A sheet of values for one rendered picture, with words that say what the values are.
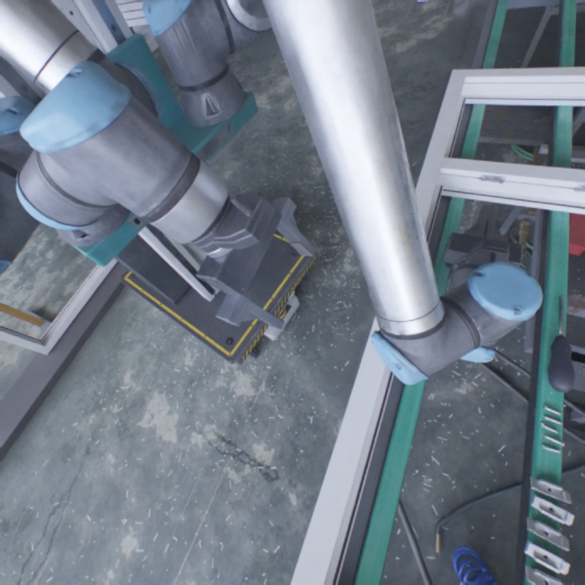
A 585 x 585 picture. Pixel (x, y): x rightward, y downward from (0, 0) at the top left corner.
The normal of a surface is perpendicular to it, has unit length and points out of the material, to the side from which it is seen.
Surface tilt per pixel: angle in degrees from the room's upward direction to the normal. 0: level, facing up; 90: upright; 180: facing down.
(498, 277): 5
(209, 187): 65
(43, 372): 0
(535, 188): 90
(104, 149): 75
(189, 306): 0
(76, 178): 82
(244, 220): 25
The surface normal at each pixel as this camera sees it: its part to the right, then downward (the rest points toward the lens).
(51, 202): -0.30, 0.77
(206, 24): 0.35, 0.57
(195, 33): 0.44, 0.70
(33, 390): -0.22, -0.48
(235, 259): 0.70, 0.11
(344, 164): -0.58, 0.59
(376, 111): 0.25, 0.35
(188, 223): 0.19, 0.70
